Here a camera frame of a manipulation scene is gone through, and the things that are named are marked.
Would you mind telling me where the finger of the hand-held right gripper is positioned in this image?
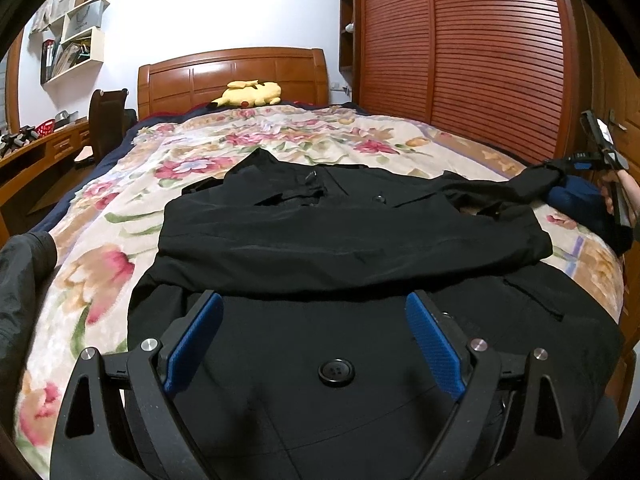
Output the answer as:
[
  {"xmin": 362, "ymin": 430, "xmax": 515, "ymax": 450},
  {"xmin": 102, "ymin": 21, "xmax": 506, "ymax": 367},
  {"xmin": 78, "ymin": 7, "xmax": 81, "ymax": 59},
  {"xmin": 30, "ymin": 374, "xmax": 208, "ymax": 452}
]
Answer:
[{"xmin": 544, "ymin": 156, "xmax": 603, "ymax": 173}]

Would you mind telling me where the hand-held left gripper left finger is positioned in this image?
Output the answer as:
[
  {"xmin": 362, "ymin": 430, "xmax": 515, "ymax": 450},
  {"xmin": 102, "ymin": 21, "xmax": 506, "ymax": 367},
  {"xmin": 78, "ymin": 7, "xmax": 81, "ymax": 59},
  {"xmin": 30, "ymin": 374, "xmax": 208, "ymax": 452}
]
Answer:
[{"xmin": 50, "ymin": 290, "xmax": 226, "ymax": 480}]

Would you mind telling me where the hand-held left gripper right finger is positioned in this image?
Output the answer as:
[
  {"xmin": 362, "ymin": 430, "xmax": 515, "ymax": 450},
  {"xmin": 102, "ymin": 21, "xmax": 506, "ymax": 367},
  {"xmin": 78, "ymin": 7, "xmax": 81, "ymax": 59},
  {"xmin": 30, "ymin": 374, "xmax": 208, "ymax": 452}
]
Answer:
[{"xmin": 405, "ymin": 290, "xmax": 583, "ymax": 480}]

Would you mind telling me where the black coat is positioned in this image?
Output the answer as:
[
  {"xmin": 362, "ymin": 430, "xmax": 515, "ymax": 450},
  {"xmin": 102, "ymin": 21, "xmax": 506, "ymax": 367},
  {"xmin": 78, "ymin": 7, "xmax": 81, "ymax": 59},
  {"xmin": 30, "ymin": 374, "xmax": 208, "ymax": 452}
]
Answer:
[{"xmin": 127, "ymin": 149, "xmax": 626, "ymax": 480}]

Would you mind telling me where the person's right hand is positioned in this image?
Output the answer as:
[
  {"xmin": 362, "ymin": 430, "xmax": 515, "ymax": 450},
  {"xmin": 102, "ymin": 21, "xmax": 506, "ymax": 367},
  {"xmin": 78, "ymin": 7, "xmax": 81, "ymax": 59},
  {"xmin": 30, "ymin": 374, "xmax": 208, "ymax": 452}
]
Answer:
[{"xmin": 601, "ymin": 172, "xmax": 632, "ymax": 218}]

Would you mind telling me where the wooden slatted wardrobe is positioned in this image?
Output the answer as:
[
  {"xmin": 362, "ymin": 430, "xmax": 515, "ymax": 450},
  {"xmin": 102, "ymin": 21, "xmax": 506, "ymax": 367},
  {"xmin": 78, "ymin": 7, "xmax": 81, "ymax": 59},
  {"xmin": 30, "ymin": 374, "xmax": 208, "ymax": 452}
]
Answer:
[{"xmin": 339, "ymin": 0, "xmax": 640, "ymax": 211}]

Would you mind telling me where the dark grey jacket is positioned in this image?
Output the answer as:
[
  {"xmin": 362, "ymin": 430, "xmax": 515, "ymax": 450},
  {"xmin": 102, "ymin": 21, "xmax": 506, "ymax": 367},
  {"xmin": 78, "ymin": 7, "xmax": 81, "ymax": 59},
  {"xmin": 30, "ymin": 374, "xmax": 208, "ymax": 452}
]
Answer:
[{"xmin": 0, "ymin": 230, "xmax": 58, "ymax": 413}]

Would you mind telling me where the floral blanket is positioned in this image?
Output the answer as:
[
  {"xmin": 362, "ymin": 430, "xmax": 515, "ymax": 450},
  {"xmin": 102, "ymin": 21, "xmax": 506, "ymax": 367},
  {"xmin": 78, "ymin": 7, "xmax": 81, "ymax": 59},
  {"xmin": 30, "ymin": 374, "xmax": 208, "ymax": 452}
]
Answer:
[{"xmin": 15, "ymin": 104, "xmax": 626, "ymax": 466}]

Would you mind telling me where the wooden desk cabinet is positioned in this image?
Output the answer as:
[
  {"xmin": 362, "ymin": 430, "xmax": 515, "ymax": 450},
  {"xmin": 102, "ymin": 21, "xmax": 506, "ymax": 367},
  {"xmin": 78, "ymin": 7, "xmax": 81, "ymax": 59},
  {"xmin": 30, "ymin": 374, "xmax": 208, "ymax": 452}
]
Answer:
[{"xmin": 0, "ymin": 119, "xmax": 95, "ymax": 233}]

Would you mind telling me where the dark wooden chair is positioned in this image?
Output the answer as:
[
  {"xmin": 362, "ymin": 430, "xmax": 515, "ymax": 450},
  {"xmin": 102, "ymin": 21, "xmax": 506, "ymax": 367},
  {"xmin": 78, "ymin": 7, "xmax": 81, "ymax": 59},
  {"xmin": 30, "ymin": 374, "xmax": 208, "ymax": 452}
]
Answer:
[{"xmin": 75, "ymin": 88, "xmax": 138, "ymax": 166}]

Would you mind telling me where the yellow plush toy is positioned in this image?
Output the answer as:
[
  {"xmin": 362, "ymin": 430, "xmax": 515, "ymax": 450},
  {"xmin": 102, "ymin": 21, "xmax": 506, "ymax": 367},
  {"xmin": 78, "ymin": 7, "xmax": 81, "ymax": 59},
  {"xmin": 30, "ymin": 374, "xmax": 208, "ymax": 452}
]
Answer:
[{"xmin": 209, "ymin": 79, "xmax": 282, "ymax": 110}]

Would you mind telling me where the wooden bed headboard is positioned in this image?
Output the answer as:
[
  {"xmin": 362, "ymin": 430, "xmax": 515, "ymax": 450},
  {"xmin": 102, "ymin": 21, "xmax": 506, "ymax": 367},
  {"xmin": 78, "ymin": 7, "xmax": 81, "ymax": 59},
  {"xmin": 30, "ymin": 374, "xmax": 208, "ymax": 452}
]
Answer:
[{"xmin": 137, "ymin": 47, "xmax": 331, "ymax": 121}]

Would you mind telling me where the row of books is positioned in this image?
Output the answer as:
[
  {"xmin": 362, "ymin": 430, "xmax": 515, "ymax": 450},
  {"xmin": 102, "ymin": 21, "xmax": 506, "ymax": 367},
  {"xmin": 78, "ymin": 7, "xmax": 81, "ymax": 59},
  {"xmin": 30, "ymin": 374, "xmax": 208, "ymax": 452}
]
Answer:
[{"xmin": 41, "ymin": 39, "xmax": 93, "ymax": 83}]

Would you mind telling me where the grey shopping bag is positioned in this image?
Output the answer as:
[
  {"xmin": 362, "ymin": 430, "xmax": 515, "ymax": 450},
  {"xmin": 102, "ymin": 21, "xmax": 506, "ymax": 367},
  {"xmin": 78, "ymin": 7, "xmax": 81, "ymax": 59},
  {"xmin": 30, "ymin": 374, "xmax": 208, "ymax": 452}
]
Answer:
[{"xmin": 62, "ymin": 0, "xmax": 110, "ymax": 37}]

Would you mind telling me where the white wall shelf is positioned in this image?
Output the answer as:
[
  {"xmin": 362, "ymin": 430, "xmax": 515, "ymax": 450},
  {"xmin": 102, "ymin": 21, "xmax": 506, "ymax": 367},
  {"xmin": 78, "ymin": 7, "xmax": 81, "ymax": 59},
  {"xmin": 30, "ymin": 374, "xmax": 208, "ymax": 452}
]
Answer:
[{"xmin": 30, "ymin": 0, "xmax": 112, "ymax": 86}]

